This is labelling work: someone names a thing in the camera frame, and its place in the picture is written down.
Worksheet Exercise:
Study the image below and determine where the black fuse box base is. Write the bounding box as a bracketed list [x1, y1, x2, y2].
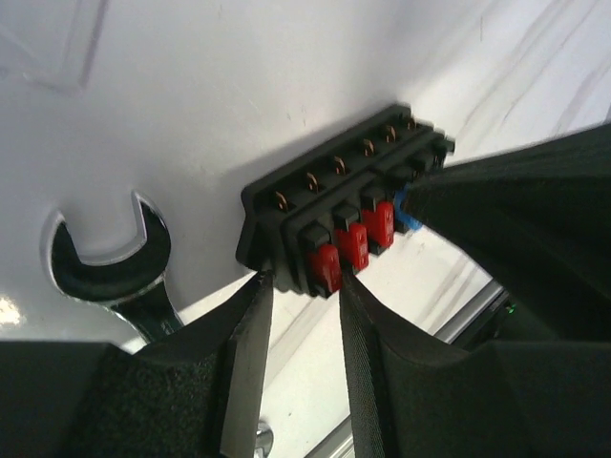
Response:
[236, 104, 455, 298]

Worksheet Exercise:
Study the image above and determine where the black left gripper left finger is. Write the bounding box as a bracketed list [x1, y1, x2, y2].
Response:
[1, 272, 273, 457]

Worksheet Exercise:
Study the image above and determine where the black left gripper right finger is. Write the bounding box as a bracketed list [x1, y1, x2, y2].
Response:
[339, 276, 610, 457]

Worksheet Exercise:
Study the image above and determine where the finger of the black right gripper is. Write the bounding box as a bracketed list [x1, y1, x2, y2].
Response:
[403, 124, 610, 342]

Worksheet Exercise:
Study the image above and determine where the clear plastic fuse box cover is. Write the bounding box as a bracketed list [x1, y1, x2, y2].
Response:
[1, 1, 108, 94]

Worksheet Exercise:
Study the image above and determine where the silver open-end wrench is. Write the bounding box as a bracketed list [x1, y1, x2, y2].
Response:
[39, 190, 184, 344]

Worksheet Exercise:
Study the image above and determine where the blue blade fuse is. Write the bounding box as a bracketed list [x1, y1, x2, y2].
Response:
[393, 188, 423, 234]

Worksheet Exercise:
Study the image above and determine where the red blade fuse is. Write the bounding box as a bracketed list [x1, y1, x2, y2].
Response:
[335, 222, 369, 273]
[307, 243, 343, 295]
[362, 201, 394, 254]

